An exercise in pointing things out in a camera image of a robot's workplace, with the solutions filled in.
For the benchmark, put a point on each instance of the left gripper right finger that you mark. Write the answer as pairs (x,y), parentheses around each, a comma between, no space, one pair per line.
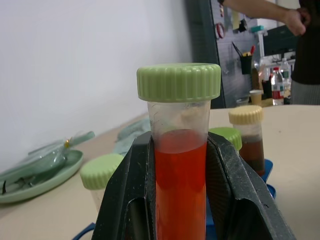
(240,200)

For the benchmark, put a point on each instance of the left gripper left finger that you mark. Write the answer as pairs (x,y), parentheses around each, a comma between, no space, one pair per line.
(125,195)

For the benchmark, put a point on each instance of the red liquid tube green cap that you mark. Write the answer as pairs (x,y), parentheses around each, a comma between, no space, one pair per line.
(180,175)
(97,172)

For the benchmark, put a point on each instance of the blue test tube rack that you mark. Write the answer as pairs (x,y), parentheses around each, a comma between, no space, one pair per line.
(268,170)

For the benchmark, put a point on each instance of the brown liquid tube cream cap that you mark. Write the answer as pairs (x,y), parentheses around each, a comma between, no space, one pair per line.
(252,155)

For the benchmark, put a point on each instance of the orange liquid tube green cap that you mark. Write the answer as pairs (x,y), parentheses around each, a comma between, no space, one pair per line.
(227,136)

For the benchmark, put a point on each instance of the person's hand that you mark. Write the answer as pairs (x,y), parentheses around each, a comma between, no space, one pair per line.
(295,22)

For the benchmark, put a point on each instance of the teal towel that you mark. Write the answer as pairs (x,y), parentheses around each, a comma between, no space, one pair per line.
(132,132)

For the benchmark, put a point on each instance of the mint green plate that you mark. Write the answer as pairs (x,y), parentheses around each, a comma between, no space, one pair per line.
(50,185)

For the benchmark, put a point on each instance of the clear green plastic bag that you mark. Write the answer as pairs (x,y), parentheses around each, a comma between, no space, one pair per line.
(42,162)

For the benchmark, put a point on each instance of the paper cup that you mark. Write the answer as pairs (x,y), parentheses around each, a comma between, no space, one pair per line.
(256,98)

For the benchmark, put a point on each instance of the water bottle red label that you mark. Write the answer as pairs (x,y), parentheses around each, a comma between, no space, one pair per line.
(277,87)

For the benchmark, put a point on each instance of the black pen holder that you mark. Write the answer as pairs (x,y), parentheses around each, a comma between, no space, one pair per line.
(246,65)

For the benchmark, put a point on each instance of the water bottle green label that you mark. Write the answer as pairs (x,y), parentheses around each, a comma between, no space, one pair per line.
(285,71)

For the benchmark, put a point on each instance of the dark pegboard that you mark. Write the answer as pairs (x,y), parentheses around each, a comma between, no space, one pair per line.
(230,62)

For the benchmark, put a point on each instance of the person in dark shirt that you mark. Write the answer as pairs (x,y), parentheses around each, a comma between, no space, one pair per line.
(308,62)

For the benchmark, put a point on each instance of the dark green partition panel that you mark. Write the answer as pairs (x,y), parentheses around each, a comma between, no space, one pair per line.
(202,50)

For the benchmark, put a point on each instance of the teal box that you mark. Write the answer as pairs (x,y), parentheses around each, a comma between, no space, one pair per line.
(257,28)

